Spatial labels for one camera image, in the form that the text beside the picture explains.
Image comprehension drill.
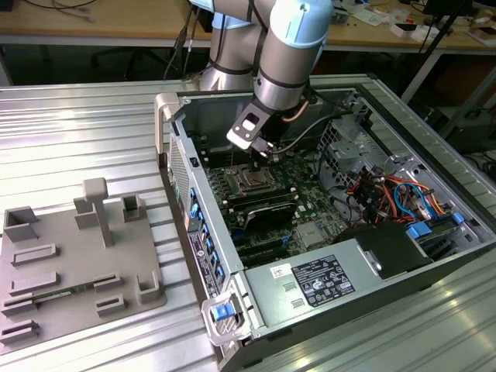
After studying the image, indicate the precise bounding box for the silver green CPU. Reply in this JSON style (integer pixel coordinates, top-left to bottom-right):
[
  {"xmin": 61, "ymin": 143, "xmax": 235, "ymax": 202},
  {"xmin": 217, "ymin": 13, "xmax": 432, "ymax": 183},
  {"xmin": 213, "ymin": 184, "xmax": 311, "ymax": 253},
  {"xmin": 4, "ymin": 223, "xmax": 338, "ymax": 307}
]
[{"xmin": 242, "ymin": 173, "xmax": 272, "ymax": 191}]

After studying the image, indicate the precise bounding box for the CPU socket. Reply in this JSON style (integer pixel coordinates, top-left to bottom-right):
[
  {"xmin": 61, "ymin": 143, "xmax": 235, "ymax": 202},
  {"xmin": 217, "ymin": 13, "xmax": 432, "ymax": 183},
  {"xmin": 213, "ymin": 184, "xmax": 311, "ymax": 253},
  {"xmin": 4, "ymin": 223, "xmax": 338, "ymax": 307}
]
[{"xmin": 226, "ymin": 164, "xmax": 286, "ymax": 199}]

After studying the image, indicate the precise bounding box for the black expansion slot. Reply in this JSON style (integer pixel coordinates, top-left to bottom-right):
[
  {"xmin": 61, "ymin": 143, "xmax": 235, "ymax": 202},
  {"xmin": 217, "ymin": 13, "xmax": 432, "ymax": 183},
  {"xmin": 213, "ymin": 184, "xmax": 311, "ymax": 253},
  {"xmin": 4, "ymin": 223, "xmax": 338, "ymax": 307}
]
[
  {"xmin": 236, "ymin": 238, "xmax": 290, "ymax": 259},
  {"xmin": 239, "ymin": 250, "xmax": 291, "ymax": 269}
]

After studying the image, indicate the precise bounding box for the grey metal disk bay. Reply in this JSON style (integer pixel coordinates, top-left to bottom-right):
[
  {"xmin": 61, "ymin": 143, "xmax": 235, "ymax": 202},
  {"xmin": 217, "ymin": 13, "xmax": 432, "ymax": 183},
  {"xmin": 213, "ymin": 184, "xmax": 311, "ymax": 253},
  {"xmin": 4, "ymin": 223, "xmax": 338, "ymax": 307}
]
[{"xmin": 316, "ymin": 115, "xmax": 394, "ymax": 187}]

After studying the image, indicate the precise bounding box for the green motherboard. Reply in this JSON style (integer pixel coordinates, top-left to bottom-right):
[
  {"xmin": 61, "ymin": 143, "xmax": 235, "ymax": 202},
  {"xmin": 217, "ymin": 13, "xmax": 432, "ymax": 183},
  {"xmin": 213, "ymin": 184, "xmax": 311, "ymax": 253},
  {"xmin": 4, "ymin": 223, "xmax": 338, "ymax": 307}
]
[{"xmin": 193, "ymin": 131, "xmax": 350, "ymax": 268}]

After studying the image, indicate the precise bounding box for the black graphics card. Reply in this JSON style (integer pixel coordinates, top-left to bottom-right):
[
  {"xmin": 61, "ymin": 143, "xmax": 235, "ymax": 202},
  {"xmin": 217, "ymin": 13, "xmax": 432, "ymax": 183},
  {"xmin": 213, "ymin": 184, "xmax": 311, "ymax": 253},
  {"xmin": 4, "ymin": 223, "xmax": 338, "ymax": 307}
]
[{"xmin": 243, "ymin": 199, "xmax": 301, "ymax": 236}]

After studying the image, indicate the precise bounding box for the grey PC case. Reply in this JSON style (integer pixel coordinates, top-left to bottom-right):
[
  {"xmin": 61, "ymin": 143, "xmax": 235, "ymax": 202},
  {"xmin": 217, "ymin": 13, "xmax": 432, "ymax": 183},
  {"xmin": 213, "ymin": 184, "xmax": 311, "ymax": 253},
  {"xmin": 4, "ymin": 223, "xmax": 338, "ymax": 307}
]
[{"xmin": 153, "ymin": 79, "xmax": 496, "ymax": 372}]

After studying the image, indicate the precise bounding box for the silver chipset heatsink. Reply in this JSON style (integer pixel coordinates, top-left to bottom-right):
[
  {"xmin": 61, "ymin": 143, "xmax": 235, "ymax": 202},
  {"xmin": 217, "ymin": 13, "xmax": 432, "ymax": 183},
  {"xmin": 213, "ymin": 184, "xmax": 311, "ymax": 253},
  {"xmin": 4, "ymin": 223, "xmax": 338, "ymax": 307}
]
[{"xmin": 296, "ymin": 222, "xmax": 326, "ymax": 247}]

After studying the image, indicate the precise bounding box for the black plastic shroud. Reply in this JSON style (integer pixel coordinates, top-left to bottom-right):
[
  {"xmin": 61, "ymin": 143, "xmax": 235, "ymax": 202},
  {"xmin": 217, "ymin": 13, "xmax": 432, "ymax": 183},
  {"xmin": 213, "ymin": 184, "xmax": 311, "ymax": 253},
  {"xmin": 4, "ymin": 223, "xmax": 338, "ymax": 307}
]
[{"xmin": 332, "ymin": 221, "xmax": 435, "ymax": 281}]

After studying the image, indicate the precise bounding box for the small white box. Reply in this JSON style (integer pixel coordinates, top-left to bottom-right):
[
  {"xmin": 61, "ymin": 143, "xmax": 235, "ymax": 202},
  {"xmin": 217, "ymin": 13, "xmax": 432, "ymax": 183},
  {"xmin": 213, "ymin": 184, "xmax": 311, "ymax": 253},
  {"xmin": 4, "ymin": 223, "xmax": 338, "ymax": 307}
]
[{"xmin": 391, "ymin": 22, "xmax": 419, "ymax": 38}]

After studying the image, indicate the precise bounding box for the black office chair base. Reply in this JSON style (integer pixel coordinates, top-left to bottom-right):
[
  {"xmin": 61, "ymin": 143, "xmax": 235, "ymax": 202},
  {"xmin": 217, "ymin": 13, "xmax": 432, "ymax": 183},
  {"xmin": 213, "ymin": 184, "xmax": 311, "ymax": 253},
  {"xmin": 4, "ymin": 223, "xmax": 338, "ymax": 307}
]
[{"xmin": 91, "ymin": 42, "xmax": 171, "ymax": 78}]

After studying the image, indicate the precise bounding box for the grey power supply unit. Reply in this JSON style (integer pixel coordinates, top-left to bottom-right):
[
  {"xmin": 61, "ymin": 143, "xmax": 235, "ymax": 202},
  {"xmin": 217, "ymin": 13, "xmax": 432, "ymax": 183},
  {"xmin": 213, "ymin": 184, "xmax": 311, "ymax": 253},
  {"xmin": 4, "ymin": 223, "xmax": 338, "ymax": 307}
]
[{"xmin": 243, "ymin": 236, "xmax": 388, "ymax": 330}]

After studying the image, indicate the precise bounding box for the wooden top desk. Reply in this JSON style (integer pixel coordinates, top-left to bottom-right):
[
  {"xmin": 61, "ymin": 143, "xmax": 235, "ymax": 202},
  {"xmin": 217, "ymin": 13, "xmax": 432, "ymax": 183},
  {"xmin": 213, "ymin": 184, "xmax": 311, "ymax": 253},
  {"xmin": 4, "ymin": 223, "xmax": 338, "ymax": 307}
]
[{"xmin": 0, "ymin": 0, "xmax": 496, "ymax": 53}]

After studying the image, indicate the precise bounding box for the grey parts rack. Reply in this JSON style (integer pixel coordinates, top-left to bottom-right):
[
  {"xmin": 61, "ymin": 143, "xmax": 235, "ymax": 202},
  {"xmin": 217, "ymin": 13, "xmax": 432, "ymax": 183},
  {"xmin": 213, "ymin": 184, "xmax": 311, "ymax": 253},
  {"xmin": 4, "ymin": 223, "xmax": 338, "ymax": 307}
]
[{"xmin": 0, "ymin": 177, "xmax": 170, "ymax": 347}]

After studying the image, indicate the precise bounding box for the green RAM stick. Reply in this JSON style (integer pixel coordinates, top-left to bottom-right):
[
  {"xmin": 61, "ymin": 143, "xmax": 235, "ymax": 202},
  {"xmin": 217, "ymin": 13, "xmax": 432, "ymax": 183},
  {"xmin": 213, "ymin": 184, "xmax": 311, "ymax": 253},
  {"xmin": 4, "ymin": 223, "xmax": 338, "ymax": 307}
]
[{"xmin": 33, "ymin": 284, "xmax": 96, "ymax": 298}]

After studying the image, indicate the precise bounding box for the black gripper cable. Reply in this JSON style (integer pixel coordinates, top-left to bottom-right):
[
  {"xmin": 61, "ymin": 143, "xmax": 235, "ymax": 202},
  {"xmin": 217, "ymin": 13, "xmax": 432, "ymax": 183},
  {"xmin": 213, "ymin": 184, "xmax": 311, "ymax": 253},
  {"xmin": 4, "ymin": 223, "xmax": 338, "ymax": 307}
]
[{"xmin": 270, "ymin": 114, "xmax": 334, "ymax": 164}]

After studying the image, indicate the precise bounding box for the orange red wire bundle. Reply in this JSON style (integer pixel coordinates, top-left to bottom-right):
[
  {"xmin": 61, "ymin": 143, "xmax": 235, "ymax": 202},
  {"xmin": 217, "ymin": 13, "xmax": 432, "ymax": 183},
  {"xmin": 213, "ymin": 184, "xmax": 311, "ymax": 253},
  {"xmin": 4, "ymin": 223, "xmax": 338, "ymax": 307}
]
[{"xmin": 346, "ymin": 172, "xmax": 454, "ymax": 226}]

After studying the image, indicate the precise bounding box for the black hanging cable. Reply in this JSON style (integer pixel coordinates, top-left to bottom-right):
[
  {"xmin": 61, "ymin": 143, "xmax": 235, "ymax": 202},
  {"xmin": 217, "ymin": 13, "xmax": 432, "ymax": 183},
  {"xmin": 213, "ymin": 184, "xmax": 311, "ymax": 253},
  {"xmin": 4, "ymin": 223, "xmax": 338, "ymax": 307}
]
[{"xmin": 162, "ymin": 7, "xmax": 202, "ymax": 82}]

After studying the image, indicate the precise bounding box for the blue data wire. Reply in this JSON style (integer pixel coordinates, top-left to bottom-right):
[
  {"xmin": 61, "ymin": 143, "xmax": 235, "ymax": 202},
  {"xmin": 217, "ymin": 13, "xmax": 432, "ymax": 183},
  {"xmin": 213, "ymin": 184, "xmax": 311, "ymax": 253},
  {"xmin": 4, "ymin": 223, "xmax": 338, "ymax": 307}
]
[{"xmin": 393, "ymin": 180, "xmax": 433, "ymax": 222}]

